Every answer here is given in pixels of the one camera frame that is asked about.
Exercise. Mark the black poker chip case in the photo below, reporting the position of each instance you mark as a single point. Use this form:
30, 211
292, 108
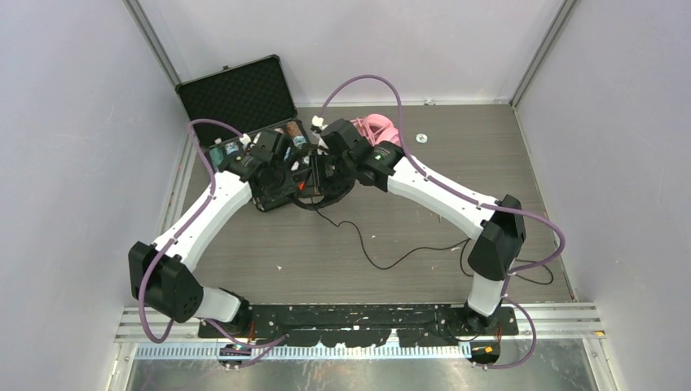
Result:
253, 98

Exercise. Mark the black headphones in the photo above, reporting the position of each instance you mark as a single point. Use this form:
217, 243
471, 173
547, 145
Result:
306, 200

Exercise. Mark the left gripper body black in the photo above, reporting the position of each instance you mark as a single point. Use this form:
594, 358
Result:
282, 183

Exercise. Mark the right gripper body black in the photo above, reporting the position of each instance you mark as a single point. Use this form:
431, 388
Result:
333, 172

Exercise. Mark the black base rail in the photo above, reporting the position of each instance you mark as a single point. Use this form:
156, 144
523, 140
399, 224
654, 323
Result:
360, 326

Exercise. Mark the pink headphones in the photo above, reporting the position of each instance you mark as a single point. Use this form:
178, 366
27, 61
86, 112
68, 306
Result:
376, 128

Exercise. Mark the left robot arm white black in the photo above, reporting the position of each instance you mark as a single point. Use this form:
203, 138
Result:
162, 273

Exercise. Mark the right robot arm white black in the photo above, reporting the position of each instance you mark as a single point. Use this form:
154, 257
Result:
370, 150

